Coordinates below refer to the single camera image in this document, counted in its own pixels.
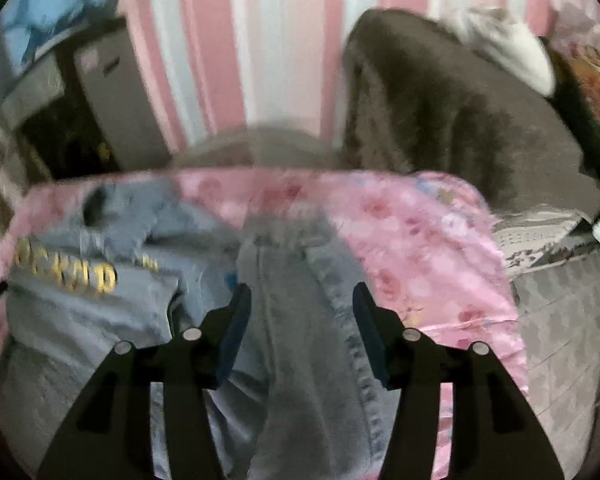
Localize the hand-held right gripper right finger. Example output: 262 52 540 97
352 281 566 480

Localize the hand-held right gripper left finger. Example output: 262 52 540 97
37 283 253 480

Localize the blue-grey sweatshirt yellow print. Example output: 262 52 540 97
0 175 406 480

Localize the pink floral bedsheet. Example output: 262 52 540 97
0 167 531 480

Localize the grey chevron blanket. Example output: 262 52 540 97
510 245 600 466

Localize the grey white patterned cloth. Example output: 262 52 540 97
492 204 600 277

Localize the water dispenser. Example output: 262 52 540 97
0 16 173 181

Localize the dark cloth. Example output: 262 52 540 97
537 35 600 186

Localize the white fluffy cloth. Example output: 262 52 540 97
440 6 556 97

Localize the colourful printed cloth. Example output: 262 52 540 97
550 2 600 136

